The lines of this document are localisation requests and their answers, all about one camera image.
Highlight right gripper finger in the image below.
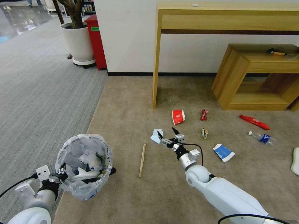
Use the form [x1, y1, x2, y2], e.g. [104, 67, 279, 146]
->
[172, 127, 185, 143]
[157, 130, 171, 147]

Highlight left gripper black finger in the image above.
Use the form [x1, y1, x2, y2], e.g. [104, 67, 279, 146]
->
[56, 167, 69, 181]

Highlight round grey trash bin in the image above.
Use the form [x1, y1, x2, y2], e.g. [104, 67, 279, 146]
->
[55, 133, 117, 201]

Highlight white trash pieces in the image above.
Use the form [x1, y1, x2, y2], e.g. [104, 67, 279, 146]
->
[70, 152, 106, 182]

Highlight clear plastic bin liner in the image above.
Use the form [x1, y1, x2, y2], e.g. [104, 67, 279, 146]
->
[55, 133, 113, 201]

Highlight crumpled white blue paper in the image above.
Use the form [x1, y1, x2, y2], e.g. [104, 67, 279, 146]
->
[150, 128, 165, 144]

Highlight red white paper cup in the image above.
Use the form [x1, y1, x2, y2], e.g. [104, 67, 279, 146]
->
[172, 109, 187, 125]

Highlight thin wooden stick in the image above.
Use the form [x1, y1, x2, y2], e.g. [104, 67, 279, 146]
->
[138, 142, 147, 178]

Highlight blue white paper carton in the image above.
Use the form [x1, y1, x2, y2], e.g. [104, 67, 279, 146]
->
[212, 143, 236, 163]

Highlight long red snack bag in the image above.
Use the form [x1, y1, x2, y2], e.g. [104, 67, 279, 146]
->
[239, 114, 270, 131]

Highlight low wooden side table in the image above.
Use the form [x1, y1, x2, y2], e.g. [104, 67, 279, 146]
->
[211, 43, 299, 111]

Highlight clear bottle blue label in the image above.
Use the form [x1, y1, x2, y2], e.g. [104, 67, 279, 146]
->
[248, 130, 278, 146]

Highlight red metal cabinet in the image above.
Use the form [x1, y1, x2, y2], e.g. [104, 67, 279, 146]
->
[84, 14, 108, 71]

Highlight white rounded flat object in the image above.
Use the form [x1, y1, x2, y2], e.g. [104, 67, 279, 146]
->
[290, 147, 299, 176]

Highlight tall wooden console table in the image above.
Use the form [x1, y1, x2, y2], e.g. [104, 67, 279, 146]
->
[152, 0, 299, 110]

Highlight white round planter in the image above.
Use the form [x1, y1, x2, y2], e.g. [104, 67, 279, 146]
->
[61, 22, 97, 69]

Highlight yellow black hand tool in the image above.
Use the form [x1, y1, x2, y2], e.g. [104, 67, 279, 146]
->
[267, 47, 288, 56]

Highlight shelf with bottles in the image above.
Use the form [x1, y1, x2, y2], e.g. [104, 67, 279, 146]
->
[82, 0, 97, 16]

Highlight brown tree trunk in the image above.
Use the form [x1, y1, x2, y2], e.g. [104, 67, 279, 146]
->
[57, 0, 85, 29]

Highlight dark wooden pole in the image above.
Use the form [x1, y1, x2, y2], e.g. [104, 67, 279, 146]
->
[51, 0, 65, 25]

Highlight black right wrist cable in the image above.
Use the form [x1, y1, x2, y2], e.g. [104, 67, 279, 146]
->
[180, 142, 204, 167]

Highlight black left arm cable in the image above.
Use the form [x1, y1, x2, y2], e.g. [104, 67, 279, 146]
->
[0, 175, 38, 199]

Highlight black cable loop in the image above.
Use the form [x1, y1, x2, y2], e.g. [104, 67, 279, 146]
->
[217, 213, 299, 224]

